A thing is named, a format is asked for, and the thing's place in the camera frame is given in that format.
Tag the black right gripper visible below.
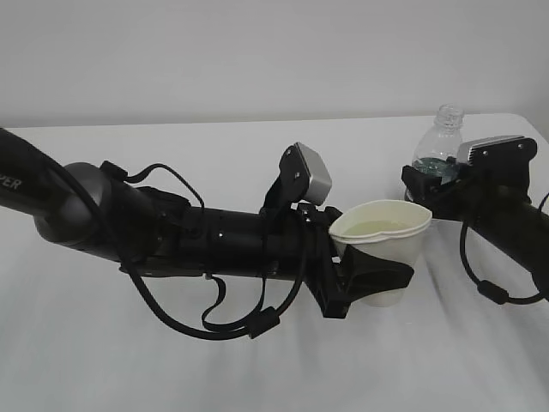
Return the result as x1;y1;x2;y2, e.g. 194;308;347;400
401;165;531;222

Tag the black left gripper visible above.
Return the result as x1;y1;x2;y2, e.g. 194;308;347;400
297;203;414;319

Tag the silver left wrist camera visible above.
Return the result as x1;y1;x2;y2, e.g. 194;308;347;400
263;142;332;209

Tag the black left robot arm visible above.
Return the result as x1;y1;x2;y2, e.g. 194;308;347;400
1;130;413;318

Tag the white paper cup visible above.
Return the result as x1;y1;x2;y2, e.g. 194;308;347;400
328;198;433;308

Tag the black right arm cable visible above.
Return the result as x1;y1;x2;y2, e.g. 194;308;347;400
459;191;549;306

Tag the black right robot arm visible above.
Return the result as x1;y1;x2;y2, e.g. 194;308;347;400
401;166;548;306

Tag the clear water bottle green label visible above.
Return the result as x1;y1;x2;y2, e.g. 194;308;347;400
411;104;464;185

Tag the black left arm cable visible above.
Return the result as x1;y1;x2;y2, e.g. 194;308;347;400
42;161;310;341

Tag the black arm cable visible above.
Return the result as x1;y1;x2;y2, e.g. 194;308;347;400
459;191;549;306
42;161;310;341

